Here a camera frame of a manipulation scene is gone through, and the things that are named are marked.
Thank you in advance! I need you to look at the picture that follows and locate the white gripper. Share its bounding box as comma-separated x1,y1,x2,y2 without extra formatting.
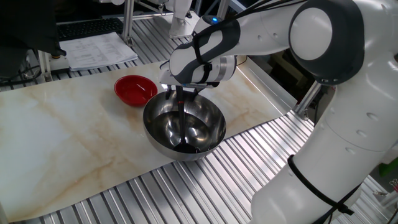
159,60,220,102

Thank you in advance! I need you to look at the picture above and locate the black ladle red-tipped handle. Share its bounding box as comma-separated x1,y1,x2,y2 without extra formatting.
172,85,201,154

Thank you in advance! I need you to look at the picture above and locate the stainless steel bowl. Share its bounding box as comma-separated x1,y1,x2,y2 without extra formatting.
142,90,227,162

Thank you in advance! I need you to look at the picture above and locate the red plastic bowl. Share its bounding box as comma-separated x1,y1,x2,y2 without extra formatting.
113,75,159,108

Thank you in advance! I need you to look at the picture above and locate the stack of printed papers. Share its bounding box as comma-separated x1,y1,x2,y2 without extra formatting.
58,32,139,72

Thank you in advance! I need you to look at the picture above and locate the black keyboard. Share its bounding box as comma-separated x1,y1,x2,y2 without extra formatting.
57,17,124,42

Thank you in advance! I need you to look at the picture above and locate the marble pattern table mat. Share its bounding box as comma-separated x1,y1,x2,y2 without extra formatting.
0,55,298,223

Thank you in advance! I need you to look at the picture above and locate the green block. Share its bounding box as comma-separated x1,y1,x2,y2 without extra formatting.
377,157,398,177

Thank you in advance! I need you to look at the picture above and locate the white pedestal on plate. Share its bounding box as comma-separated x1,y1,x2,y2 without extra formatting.
154,0,201,40

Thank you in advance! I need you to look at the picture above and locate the tall aluminium post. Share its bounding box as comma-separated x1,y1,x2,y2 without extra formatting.
121,0,136,47

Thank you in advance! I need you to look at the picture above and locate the leaning aluminium post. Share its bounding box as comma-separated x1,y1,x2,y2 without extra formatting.
216,0,231,19

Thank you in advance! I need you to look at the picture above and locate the aluminium table edge post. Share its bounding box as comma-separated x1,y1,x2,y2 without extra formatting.
294,81,323,121

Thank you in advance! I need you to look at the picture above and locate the short aluminium post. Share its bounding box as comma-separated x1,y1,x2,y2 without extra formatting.
37,49,52,83

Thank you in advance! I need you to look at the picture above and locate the black strap on arm base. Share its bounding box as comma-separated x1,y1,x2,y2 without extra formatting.
287,154,363,224

